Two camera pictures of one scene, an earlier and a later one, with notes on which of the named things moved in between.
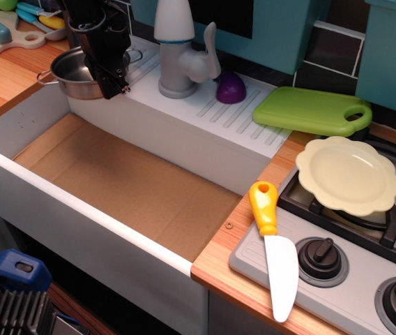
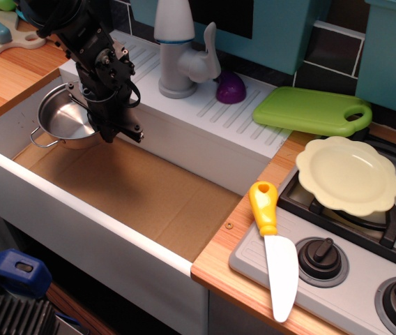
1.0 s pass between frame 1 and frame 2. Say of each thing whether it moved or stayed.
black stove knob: stayed
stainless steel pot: moved
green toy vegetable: stayed
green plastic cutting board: stayed
